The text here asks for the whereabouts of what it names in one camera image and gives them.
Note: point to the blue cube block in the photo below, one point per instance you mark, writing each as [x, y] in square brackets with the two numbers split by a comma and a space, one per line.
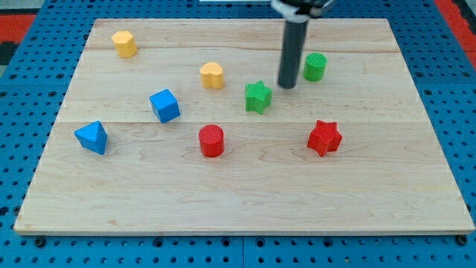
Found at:
[165, 106]

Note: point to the yellow hexagon block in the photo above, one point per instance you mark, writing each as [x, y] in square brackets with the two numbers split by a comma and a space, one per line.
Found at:
[124, 43]

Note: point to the red cylinder block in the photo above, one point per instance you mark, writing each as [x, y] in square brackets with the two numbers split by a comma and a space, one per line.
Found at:
[211, 140]

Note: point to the green star block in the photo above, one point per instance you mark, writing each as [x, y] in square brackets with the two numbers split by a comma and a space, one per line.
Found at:
[257, 97]

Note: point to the yellow heart block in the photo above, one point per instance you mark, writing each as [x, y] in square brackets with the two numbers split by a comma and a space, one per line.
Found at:
[212, 75]

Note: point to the wooden board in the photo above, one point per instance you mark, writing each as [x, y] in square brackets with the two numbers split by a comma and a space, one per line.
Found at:
[388, 176]

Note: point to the red star block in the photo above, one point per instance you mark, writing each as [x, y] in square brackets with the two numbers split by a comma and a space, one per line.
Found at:
[324, 138]

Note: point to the green cylinder block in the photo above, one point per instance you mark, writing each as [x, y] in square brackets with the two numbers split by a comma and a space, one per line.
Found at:
[314, 67]

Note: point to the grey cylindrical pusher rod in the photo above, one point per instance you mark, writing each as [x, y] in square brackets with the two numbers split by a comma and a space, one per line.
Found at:
[294, 36]

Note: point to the blue triangular prism block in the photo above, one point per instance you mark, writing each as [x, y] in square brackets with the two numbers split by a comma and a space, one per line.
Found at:
[93, 137]

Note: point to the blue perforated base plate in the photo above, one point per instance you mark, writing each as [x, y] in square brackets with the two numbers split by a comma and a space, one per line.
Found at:
[35, 82]

